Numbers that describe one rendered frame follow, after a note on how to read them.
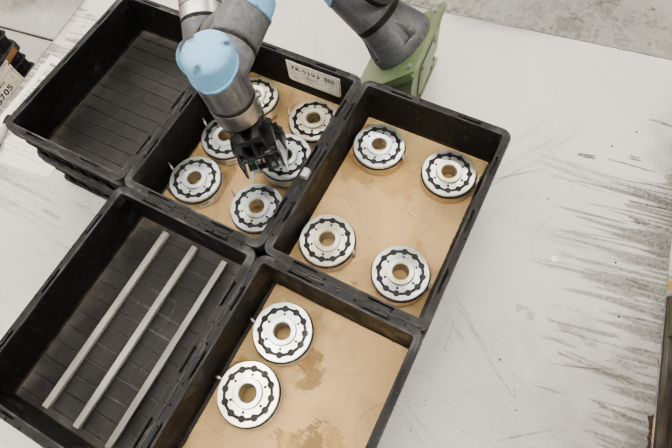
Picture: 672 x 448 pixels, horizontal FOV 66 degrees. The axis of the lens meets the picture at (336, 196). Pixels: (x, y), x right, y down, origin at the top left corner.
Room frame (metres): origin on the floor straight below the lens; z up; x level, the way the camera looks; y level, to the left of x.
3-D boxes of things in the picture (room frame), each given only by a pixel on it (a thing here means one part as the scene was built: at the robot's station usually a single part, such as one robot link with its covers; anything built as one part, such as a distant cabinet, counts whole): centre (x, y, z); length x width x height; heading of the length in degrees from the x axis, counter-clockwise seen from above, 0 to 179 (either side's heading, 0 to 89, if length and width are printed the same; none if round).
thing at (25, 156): (0.88, 0.70, 0.70); 0.33 x 0.23 x 0.01; 152
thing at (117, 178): (0.75, 0.39, 0.92); 0.40 x 0.30 x 0.02; 145
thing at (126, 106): (0.75, 0.39, 0.87); 0.40 x 0.30 x 0.11; 145
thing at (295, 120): (0.62, 0.02, 0.86); 0.10 x 0.10 x 0.01
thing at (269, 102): (0.71, 0.14, 0.86); 0.10 x 0.10 x 0.01
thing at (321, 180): (0.41, -0.10, 0.87); 0.40 x 0.30 x 0.11; 145
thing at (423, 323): (0.41, -0.10, 0.92); 0.40 x 0.30 x 0.02; 145
